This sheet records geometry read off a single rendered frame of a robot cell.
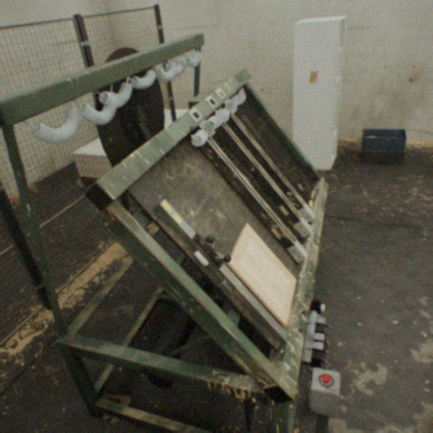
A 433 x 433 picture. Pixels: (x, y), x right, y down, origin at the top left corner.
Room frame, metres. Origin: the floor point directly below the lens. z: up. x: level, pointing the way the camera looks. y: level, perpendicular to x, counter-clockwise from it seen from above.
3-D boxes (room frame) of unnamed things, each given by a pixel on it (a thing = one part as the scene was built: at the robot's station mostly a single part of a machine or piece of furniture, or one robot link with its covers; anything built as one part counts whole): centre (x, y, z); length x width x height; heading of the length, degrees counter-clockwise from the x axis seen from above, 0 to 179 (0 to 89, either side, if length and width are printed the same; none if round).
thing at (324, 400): (0.98, -0.42, 0.84); 0.12 x 0.12 x 0.18; 67
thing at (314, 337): (1.41, -0.53, 0.69); 0.50 x 0.14 x 0.24; 157
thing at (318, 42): (5.37, -1.76, 1.03); 0.61 x 0.58 x 2.05; 152
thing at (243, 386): (2.27, -0.04, 0.41); 2.20 x 1.38 x 0.83; 157
